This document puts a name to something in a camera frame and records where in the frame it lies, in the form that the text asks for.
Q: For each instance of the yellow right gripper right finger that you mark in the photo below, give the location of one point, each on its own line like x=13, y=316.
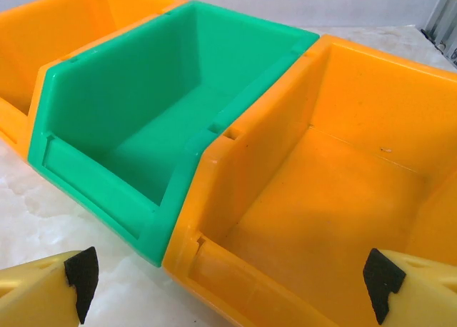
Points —
x=425, y=295

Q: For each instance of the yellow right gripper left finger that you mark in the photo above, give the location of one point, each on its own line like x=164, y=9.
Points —
x=35, y=291

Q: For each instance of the orange plastic storage bin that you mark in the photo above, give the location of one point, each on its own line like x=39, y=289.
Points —
x=53, y=27
x=321, y=198

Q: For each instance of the green plastic storage bin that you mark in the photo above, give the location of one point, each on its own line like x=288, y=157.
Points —
x=143, y=102

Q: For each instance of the aluminium frame post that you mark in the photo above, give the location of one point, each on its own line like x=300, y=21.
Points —
x=444, y=16

